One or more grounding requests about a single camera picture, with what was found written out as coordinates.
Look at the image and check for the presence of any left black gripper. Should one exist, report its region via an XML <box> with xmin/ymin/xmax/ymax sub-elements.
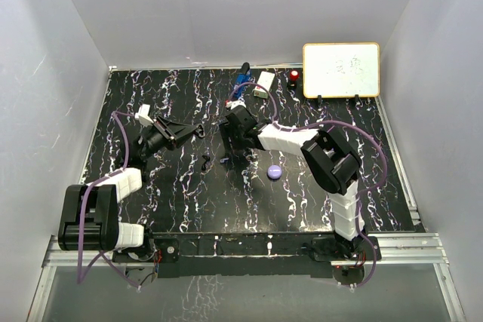
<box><xmin>139</xmin><ymin>115</ymin><xmax>197</xmax><ymax>161</ymax></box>

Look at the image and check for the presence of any black earbud charging case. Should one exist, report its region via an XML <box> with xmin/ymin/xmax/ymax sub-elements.
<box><xmin>195</xmin><ymin>124</ymin><xmax>205</xmax><ymax>138</ymax></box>

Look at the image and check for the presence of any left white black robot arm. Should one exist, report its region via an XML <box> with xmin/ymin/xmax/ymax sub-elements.
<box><xmin>57</xmin><ymin>113</ymin><xmax>205</xmax><ymax>261</ymax></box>

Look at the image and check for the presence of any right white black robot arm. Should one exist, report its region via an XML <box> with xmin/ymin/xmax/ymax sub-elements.
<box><xmin>219</xmin><ymin>101</ymin><xmax>365</xmax><ymax>259</ymax></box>

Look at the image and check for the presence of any purple earbud charging case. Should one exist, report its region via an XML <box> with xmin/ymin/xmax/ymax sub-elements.
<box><xmin>266</xmin><ymin>164</ymin><xmax>282</xmax><ymax>180</ymax></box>

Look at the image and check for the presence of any blue stapler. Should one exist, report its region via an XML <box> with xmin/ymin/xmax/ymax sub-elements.
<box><xmin>231</xmin><ymin>62</ymin><xmax>251</xmax><ymax>100</ymax></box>

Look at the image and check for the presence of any white small box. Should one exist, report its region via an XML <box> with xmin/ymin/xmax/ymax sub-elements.
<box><xmin>253</xmin><ymin>71</ymin><xmax>275</xmax><ymax>99</ymax></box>

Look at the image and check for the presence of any red emergency button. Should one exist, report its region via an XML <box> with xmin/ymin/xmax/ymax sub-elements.
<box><xmin>288</xmin><ymin>69</ymin><xmax>300</xmax><ymax>89</ymax></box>

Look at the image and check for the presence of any black front base bar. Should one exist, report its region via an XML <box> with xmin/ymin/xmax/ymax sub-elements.
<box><xmin>151</xmin><ymin>232</ymin><xmax>382</xmax><ymax>278</ymax></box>

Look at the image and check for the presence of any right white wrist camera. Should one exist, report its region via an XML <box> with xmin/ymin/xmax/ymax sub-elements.
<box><xmin>226</xmin><ymin>100</ymin><xmax>246</xmax><ymax>110</ymax></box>

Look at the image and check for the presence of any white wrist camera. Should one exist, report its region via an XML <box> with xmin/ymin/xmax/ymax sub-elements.
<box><xmin>226</xmin><ymin>100</ymin><xmax>246</xmax><ymax>110</ymax></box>
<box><xmin>134</xmin><ymin>104</ymin><xmax>153</xmax><ymax>127</ymax></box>

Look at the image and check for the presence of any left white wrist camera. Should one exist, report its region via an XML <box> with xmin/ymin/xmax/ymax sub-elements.
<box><xmin>134</xmin><ymin>104</ymin><xmax>153</xmax><ymax>127</ymax></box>

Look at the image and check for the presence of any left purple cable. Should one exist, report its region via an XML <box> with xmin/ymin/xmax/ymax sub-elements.
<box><xmin>76</xmin><ymin>110</ymin><xmax>139</xmax><ymax>285</ymax></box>

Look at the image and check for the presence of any white board yellow frame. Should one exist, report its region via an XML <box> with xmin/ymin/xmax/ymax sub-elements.
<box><xmin>303</xmin><ymin>42</ymin><xmax>380</xmax><ymax>99</ymax></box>

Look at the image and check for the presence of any aluminium frame rail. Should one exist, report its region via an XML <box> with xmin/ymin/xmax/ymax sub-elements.
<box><xmin>42</xmin><ymin>233</ymin><xmax>449</xmax><ymax>267</ymax></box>

